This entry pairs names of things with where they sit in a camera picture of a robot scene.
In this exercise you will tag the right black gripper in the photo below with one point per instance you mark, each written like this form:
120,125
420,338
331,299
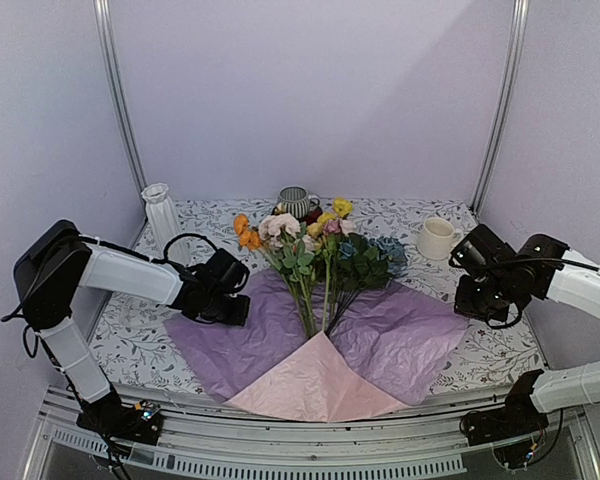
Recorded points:
464,303

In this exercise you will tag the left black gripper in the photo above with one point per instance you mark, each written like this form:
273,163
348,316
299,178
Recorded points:
239,316

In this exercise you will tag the white printed ribbon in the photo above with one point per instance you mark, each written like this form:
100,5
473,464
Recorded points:
139,314

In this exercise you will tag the purple wrapping paper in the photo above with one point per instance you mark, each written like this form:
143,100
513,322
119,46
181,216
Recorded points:
396,338

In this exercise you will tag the white ribbed vase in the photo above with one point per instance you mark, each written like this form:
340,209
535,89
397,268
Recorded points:
162,216

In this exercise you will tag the mixed flower bouquet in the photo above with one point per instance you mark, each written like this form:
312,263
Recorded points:
325,265

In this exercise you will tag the pink wrapping paper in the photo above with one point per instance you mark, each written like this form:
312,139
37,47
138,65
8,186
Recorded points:
315,384

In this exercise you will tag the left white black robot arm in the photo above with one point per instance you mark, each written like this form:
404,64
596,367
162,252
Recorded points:
62,261

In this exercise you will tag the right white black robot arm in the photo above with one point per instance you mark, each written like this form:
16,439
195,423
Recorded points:
498,284

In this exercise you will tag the cream white mug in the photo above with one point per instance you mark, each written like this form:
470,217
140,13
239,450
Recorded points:
437,238

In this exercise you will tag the blue fabric flower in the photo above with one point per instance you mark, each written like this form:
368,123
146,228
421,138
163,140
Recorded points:
393,251

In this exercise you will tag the striped grey mug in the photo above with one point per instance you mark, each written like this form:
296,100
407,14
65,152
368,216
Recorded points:
297,201

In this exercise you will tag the dark red coaster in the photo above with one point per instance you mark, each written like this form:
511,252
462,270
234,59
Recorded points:
312,216

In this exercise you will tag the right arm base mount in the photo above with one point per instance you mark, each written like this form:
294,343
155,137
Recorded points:
505,422

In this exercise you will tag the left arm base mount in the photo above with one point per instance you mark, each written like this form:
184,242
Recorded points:
140,423

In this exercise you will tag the aluminium front rail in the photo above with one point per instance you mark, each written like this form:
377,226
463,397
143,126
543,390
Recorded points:
203,439

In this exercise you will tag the right aluminium frame post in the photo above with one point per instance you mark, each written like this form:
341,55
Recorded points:
506,92

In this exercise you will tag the aluminium frame post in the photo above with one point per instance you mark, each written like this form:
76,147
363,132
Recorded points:
506,92
104,25

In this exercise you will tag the left aluminium frame post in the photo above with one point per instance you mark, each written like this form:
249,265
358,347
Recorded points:
104,25

